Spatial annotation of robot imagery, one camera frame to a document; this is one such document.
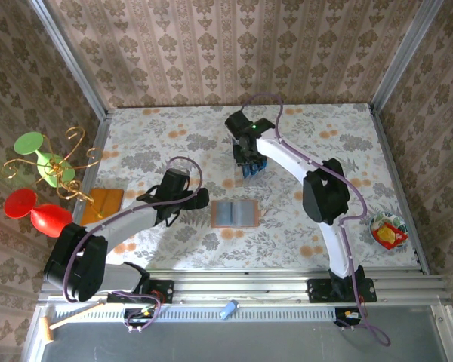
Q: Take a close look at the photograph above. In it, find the pink leather card holder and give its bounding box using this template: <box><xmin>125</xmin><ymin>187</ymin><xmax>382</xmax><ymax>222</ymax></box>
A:
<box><xmin>211</xmin><ymin>199</ymin><xmax>260</xmax><ymax>229</ymax></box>

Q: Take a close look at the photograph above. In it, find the clear acrylic card stand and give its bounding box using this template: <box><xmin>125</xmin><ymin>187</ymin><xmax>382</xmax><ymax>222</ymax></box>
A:
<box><xmin>222</xmin><ymin>127</ymin><xmax>273</xmax><ymax>189</ymax></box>

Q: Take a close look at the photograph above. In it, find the orange wooden board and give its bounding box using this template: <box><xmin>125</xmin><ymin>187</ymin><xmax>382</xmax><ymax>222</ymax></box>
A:
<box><xmin>81</xmin><ymin>187</ymin><xmax>125</xmax><ymax>227</ymax></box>

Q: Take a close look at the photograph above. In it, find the light blue plastic tube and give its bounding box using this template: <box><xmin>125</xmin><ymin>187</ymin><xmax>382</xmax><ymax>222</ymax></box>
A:
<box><xmin>218</xmin><ymin>299</ymin><xmax>241</xmax><ymax>321</ymax></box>

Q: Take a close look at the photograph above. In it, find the black power connector block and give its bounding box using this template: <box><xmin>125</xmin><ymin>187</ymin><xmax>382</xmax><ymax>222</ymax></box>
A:
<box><xmin>334</xmin><ymin>307</ymin><xmax>363</xmax><ymax>328</ymax></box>
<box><xmin>123</xmin><ymin>307</ymin><xmax>155</xmax><ymax>328</ymax></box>

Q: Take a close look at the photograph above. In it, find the patterned ceramic bowl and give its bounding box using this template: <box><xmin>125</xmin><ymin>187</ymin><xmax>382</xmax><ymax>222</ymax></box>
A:
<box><xmin>368</xmin><ymin>211</ymin><xmax>409</xmax><ymax>250</ymax></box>

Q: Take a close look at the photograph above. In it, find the red plastic goblet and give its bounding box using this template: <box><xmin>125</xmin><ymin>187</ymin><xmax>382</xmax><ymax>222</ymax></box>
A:
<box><xmin>3</xmin><ymin>188</ymin><xmax>75</xmax><ymax>238</ymax></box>

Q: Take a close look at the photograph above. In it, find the green plastic goblet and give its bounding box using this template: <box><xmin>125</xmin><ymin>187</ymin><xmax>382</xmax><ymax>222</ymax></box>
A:
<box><xmin>14</xmin><ymin>131</ymin><xmax>76</xmax><ymax>189</ymax></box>

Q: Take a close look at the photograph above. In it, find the red snack packet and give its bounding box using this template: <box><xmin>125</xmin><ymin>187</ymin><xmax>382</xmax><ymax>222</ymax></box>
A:
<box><xmin>373</xmin><ymin>222</ymin><xmax>408</xmax><ymax>250</ymax></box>

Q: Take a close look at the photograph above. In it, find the wooden mallet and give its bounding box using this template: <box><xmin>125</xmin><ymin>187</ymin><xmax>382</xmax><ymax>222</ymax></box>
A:
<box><xmin>39</xmin><ymin>299</ymin><xmax>106</xmax><ymax>343</ymax></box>

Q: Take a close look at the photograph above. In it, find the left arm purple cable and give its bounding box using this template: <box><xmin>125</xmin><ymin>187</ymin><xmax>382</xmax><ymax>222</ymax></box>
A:
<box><xmin>62</xmin><ymin>156</ymin><xmax>205</xmax><ymax>333</ymax></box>

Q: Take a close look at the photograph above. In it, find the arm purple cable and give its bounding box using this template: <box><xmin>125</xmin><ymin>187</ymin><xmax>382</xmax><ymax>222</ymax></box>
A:
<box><xmin>62</xmin><ymin>156</ymin><xmax>205</xmax><ymax>333</ymax></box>
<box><xmin>241</xmin><ymin>93</ymin><xmax>392</xmax><ymax>347</ymax></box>

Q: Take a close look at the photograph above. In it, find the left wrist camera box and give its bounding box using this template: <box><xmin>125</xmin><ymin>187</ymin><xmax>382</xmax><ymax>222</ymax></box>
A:
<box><xmin>162</xmin><ymin>168</ymin><xmax>190</xmax><ymax>191</ymax></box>

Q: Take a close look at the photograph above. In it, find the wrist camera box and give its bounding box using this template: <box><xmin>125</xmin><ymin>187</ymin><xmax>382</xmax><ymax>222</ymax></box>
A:
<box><xmin>162</xmin><ymin>168</ymin><xmax>190</xmax><ymax>191</ymax></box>
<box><xmin>225</xmin><ymin>112</ymin><xmax>251</xmax><ymax>133</ymax></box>

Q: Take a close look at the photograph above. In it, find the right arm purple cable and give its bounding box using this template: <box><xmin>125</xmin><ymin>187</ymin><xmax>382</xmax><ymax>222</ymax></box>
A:
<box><xmin>241</xmin><ymin>93</ymin><xmax>392</xmax><ymax>347</ymax></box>

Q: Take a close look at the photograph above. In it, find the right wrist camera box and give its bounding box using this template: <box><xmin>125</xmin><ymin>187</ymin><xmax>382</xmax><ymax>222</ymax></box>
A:
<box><xmin>225</xmin><ymin>112</ymin><xmax>251</xmax><ymax>133</ymax></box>

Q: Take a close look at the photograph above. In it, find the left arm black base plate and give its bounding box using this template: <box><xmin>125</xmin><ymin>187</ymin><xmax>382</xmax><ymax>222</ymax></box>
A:
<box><xmin>107</xmin><ymin>279</ymin><xmax>174</xmax><ymax>305</ymax></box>

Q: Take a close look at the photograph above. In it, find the aluminium table side rail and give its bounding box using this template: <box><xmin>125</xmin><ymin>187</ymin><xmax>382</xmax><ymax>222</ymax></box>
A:
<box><xmin>368</xmin><ymin>103</ymin><xmax>432</xmax><ymax>275</ymax></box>
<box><xmin>55</xmin><ymin>109</ymin><xmax>111</xmax><ymax>278</ymax></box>

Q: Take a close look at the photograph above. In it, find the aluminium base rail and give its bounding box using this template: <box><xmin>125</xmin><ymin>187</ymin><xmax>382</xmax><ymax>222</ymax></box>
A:
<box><xmin>37</xmin><ymin>268</ymin><xmax>453</xmax><ymax>307</ymax></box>

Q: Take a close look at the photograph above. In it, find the slotted grey cable duct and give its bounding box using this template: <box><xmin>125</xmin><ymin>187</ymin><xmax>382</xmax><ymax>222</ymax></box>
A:
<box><xmin>52</xmin><ymin>303</ymin><xmax>339</xmax><ymax>322</ymax></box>

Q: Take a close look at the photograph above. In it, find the gold wire hook stand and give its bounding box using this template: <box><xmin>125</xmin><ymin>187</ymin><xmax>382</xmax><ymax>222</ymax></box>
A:
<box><xmin>0</xmin><ymin>126</ymin><xmax>105</xmax><ymax>219</ymax></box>

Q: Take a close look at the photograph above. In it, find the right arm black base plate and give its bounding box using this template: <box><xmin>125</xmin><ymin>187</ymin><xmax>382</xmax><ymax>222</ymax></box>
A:
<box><xmin>307</xmin><ymin>278</ymin><xmax>378</xmax><ymax>304</ymax></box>

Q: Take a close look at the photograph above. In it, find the aluminium frame post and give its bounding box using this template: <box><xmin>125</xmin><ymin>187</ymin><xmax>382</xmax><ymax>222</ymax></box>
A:
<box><xmin>26</xmin><ymin>0</ymin><xmax>110</xmax><ymax>121</ymax></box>
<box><xmin>368</xmin><ymin>0</ymin><xmax>445</xmax><ymax>111</ymax></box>

